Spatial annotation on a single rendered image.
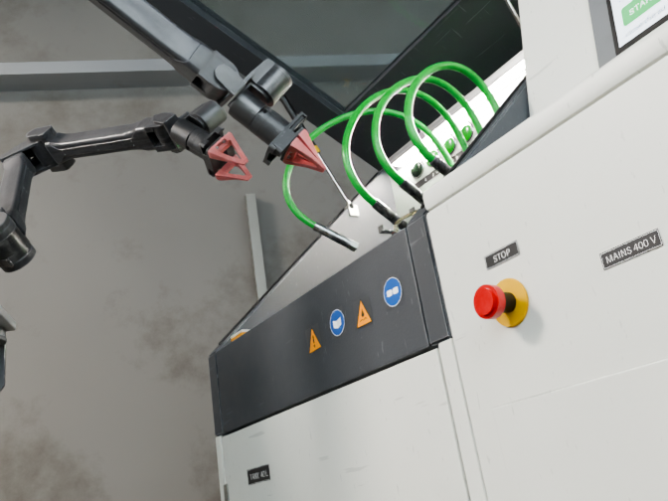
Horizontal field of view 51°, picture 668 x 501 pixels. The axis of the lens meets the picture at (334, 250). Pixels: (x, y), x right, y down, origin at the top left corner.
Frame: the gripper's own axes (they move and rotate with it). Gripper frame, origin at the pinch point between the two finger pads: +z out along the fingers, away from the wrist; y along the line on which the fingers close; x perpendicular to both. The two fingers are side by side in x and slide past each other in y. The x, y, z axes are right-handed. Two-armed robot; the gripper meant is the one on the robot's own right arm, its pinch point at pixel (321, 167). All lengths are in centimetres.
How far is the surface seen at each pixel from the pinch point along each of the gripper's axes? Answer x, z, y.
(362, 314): -20.3, 20.6, -27.6
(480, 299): -46, 28, -30
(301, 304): -5.5, 13.0, -25.9
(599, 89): -62, 23, -13
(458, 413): -35, 35, -36
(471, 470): -35, 40, -41
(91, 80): 162, -122, 65
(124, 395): 168, -20, -28
